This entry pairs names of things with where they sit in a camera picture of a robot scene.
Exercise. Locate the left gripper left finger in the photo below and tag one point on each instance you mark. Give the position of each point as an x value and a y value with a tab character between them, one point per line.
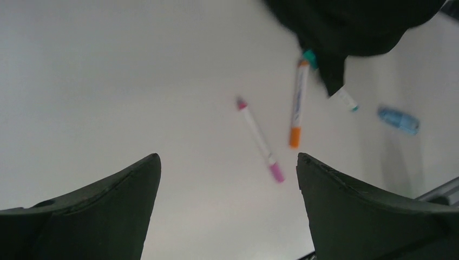
107	219

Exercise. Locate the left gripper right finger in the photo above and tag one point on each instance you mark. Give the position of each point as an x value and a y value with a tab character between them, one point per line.
351	219

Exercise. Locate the blue correction tape dispenser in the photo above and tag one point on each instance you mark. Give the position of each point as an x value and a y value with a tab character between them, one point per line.
399	120

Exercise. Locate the black student backpack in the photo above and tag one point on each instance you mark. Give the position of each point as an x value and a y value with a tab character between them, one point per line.
336	29

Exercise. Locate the pink capped marker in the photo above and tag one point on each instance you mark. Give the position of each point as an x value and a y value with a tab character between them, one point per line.
265	151

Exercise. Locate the orange capped marker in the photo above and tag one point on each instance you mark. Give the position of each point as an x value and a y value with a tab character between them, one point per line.
301	83

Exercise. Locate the teal capped marker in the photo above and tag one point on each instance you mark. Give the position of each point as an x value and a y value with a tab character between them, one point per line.
352	105

